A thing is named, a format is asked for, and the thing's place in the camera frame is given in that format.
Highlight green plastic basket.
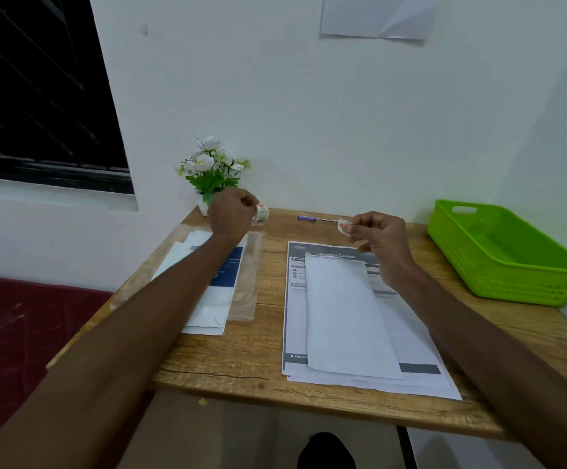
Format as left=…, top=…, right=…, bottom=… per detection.
left=427, top=199, right=567, bottom=307

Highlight black table leg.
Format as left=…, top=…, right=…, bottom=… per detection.
left=396, top=426, right=418, bottom=469

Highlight white paper sheets under print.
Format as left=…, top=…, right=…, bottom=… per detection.
left=283, top=288, right=463, bottom=401

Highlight white flower plant in pot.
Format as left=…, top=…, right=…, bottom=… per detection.
left=175, top=136, right=253, bottom=217

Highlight dark louvred window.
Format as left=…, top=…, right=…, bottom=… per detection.
left=0, top=0, right=136, bottom=195

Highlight dark red mattress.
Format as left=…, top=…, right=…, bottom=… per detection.
left=0, top=274, right=156, bottom=469

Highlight person's black shoe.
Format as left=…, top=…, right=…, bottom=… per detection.
left=297, top=432, right=356, bottom=469

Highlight white paper on wall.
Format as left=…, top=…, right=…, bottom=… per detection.
left=320, top=0, right=442, bottom=42

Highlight white document with blue panel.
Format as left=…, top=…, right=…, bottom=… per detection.
left=151, top=230, right=249, bottom=336

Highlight person's left hand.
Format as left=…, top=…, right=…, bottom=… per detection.
left=207, top=187, right=261, bottom=246

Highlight folded blank white paper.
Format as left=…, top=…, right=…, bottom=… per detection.
left=304, top=253, right=403, bottom=380

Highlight clear plastic sleeve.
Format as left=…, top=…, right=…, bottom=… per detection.
left=109, top=223, right=265, bottom=322

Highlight printed sheet with grey bars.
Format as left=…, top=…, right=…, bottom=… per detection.
left=282, top=240, right=443, bottom=377

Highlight person's left forearm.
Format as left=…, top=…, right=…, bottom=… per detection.
left=0, top=233, right=249, bottom=469

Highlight person's right forearm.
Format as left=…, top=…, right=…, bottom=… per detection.
left=390, top=266, right=567, bottom=469

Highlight person's right hand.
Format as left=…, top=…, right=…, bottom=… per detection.
left=349, top=211, right=419, bottom=289

